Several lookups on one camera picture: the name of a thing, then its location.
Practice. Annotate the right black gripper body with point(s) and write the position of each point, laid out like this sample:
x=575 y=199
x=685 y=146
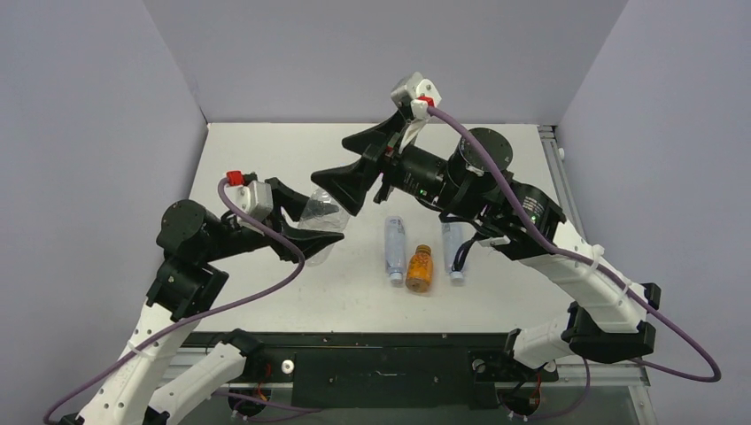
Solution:
x=386 y=166

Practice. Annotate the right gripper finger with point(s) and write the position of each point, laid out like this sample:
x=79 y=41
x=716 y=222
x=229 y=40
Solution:
x=349 y=185
x=374 y=141

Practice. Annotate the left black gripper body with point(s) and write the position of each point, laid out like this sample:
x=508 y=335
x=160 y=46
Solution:
x=235 y=241

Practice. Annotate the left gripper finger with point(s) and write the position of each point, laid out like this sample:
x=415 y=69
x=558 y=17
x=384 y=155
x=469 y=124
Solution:
x=286 y=199
x=308 y=242

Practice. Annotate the clear plastic bottle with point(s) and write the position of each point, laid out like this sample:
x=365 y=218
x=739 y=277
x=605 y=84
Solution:
x=323 y=213

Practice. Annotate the labelled clear water bottle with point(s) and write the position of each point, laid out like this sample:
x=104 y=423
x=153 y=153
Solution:
x=395 y=249

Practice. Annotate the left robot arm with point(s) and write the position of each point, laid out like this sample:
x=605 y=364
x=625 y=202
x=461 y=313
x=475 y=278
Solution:
x=182 y=294

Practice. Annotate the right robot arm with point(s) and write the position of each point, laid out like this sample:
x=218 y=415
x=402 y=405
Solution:
x=606 y=321

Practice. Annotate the small clear water bottle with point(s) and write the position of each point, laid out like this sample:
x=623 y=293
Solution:
x=453 y=239

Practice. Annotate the orange juice bottle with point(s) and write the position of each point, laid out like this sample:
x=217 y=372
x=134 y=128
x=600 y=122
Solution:
x=419 y=274

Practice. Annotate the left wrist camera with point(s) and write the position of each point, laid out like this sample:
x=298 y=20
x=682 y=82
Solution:
x=252 y=196

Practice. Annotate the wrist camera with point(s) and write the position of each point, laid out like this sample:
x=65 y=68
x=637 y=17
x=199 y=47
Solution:
x=252 y=196
x=413 y=95

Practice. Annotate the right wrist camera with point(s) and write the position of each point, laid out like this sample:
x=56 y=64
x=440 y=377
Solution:
x=413 y=95

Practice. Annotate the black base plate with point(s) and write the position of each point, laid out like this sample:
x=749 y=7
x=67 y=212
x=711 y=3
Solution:
x=389 y=370

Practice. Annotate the aluminium frame rail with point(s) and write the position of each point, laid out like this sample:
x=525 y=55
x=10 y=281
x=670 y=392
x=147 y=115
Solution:
x=570 y=369

